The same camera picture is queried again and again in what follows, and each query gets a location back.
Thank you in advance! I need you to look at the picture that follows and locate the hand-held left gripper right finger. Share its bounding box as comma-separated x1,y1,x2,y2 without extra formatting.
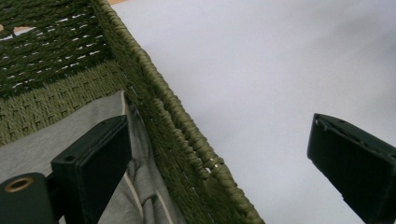
306,113,396,224

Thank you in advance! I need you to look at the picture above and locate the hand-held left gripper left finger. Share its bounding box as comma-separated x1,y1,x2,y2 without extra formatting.
50,115,133,224

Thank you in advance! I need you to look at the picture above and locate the green woven basket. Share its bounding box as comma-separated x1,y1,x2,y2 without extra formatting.
0,0,266,224

